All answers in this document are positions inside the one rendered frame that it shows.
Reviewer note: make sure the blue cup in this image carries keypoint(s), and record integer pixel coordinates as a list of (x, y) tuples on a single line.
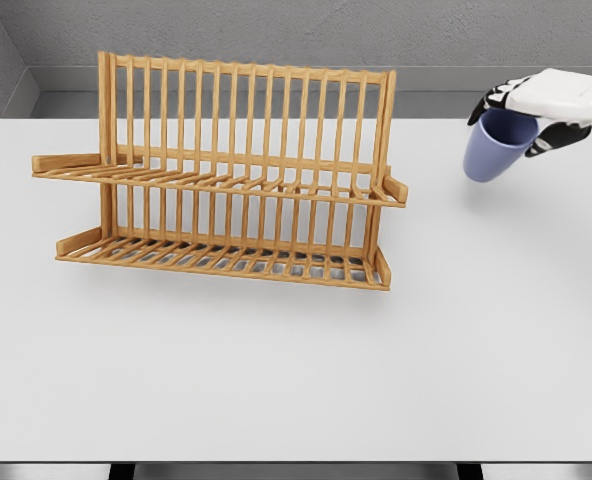
[(491, 152)]

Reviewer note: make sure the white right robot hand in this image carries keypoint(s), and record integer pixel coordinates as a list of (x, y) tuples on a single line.
[(546, 97)]

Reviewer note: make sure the wooden two-tier dish rack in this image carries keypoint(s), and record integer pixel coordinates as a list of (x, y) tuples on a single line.
[(236, 180)]

